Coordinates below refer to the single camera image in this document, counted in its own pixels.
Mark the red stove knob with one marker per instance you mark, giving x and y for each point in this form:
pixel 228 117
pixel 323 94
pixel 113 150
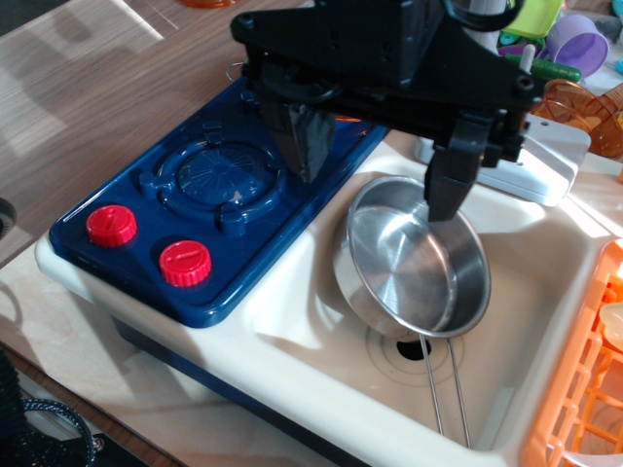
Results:
pixel 185 263
pixel 112 225

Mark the cream plastic item in rack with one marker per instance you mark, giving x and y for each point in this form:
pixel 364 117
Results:
pixel 611 317

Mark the orange plastic dish rack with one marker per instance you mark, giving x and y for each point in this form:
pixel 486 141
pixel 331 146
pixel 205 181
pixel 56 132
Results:
pixel 581 411

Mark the white toy faucet base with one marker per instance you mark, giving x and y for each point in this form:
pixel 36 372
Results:
pixel 544 168

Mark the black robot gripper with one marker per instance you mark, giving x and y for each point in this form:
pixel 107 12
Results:
pixel 408 65

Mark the lime green plastic container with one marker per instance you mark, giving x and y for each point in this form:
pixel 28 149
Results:
pixel 535 18

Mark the green plastic toy vegetable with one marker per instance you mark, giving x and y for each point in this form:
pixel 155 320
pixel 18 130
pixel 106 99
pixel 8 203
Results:
pixel 546 70

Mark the red left stove knob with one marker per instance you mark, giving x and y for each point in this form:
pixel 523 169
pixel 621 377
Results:
pixel 112 225

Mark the cream toy sink unit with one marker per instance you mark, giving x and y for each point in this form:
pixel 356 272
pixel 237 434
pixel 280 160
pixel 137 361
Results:
pixel 294 350

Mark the orange transparent plastic cup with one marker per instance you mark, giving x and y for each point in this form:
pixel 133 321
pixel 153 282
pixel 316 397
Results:
pixel 600 116

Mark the blue toy stove top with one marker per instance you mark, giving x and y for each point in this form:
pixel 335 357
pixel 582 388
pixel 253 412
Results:
pixel 218 179

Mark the silver steel pan wire handle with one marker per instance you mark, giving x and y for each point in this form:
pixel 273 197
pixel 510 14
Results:
pixel 407 277

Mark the red right stove knob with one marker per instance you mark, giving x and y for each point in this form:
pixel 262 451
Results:
pixel 185 263

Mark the purple plastic cup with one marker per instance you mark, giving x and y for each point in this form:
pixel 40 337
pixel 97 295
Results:
pixel 575 41

